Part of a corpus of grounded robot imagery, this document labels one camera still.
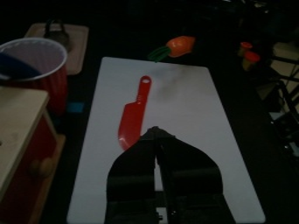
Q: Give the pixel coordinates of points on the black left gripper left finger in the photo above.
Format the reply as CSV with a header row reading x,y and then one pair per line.
x,y
132,175

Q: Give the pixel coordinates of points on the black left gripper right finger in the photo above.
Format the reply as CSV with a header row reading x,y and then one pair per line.
x,y
191,180

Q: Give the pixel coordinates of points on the orange toy carrot green top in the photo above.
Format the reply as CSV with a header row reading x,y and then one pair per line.
x,y
179,46

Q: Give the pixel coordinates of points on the red toy knife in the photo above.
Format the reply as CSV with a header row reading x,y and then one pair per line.
x,y
132,119

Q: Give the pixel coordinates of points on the white cutting board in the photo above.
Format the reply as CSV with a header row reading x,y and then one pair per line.
x,y
187,116

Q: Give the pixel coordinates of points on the blue tape patch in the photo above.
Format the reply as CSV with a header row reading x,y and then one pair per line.
x,y
74,107

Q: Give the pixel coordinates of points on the wooden box red front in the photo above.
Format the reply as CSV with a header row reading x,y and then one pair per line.
x,y
18,151

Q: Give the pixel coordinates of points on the black metal stand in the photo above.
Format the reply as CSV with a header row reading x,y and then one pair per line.
x,y
285,116

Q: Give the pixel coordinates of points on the red plastic cup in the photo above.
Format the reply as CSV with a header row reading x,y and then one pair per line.
x,y
50,78

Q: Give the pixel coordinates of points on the orange capped yellow bottle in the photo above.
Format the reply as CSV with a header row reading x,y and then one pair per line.
x,y
251,59
244,47

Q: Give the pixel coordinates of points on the blue spoon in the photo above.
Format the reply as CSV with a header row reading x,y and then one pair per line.
x,y
17,68

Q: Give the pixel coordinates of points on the small black object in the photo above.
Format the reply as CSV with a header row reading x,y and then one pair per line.
x,y
57,36

